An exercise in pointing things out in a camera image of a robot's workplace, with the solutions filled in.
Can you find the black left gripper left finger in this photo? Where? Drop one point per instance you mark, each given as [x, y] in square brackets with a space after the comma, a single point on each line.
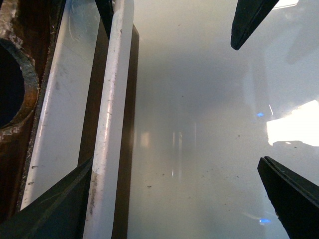
[58, 173]

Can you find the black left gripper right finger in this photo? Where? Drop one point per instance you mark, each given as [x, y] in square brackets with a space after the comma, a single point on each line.
[294, 198]

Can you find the white metal drawer handle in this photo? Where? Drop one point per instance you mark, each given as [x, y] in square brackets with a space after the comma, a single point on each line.
[109, 191]

